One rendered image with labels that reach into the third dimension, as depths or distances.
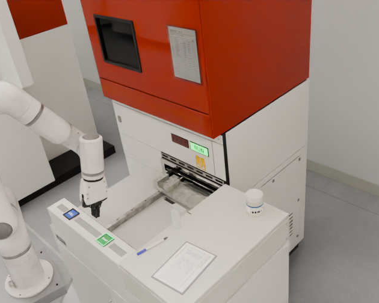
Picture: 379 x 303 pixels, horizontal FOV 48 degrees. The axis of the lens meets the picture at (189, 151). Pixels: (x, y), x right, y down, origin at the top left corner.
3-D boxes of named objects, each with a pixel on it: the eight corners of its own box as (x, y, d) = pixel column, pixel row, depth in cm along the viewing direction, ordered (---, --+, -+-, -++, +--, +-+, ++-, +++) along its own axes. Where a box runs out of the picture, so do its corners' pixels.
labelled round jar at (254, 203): (253, 204, 181) (252, 186, 176) (266, 210, 177) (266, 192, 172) (242, 212, 177) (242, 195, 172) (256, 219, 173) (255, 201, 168)
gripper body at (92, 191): (98, 166, 164) (100, 192, 169) (75, 175, 158) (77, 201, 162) (110, 173, 160) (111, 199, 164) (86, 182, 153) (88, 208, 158)
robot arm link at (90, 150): (77, 166, 160) (85, 176, 153) (74, 133, 154) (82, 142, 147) (98, 162, 164) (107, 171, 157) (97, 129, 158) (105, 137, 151)
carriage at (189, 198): (165, 180, 223) (163, 175, 221) (216, 207, 200) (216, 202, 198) (153, 187, 218) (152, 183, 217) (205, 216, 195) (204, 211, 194)
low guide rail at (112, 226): (174, 184, 224) (174, 179, 223) (177, 185, 223) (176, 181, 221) (97, 237, 196) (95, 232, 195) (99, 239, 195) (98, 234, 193)
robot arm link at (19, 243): (-1, 264, 156) (-25, 216, 142) (-3, 231, 170) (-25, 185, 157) (33, 252, 159) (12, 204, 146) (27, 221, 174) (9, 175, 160)
